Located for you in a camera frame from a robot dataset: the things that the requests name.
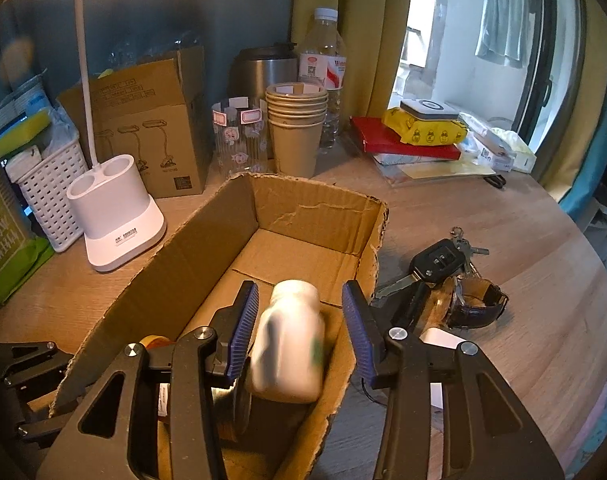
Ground metal keys on ring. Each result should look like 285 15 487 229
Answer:
451 227 490 276

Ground clear water bottle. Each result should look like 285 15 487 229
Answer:
298 7 348 153

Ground dark window frame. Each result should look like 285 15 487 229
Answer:
513 0 584 136

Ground blue white packet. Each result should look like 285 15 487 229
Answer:
0 75 49 131

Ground yellow paper folder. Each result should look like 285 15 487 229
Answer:
373 152 497 186

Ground white plastic basket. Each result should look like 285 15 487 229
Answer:
6 137 91 253

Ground jar with gold lid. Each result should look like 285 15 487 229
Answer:
156 380 254 443

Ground red book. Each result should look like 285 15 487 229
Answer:
350 116 461 161

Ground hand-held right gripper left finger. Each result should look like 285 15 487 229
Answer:
36 280 260 480

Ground green packet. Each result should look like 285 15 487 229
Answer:
0 125 54 308

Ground hanging grey shirt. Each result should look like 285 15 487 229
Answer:
476 0 531 68

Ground beige curtain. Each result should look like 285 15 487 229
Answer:
538 0 607 196

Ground white desk lamp base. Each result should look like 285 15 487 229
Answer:
8 0 168 273

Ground white pill bottle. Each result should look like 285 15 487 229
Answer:
246 280 327 404

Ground printed glass cup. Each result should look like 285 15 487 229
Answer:
212 96 269 178

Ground yellow wipes packet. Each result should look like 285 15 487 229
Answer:
382 106 469 145

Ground tissue packet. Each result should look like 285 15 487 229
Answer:
488 127 538 173

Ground blue curtain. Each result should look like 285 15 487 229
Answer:
558 105 607 231

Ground black car key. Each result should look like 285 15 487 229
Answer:
375 240 469 306

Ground yellow green sponge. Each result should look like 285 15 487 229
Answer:
0 110 51 158

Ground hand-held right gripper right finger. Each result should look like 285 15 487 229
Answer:
341 280 567 480

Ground yellow curtain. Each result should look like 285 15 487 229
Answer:
288 0 414 121

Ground white charger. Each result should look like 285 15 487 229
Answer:
421 327 464 411

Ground printed brown cardboard box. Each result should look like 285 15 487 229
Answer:
57 45 209 200

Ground brown strap wristwatch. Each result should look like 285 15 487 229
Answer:
423 276 510 333

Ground white flat device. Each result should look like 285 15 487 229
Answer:
399 98 461 122

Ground stack of paper cups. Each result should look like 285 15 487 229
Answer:
264 81 329 178

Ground small white box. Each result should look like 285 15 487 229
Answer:
471 132 514 167

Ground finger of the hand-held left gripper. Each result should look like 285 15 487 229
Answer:
13 407 71 443
0 341 76 411

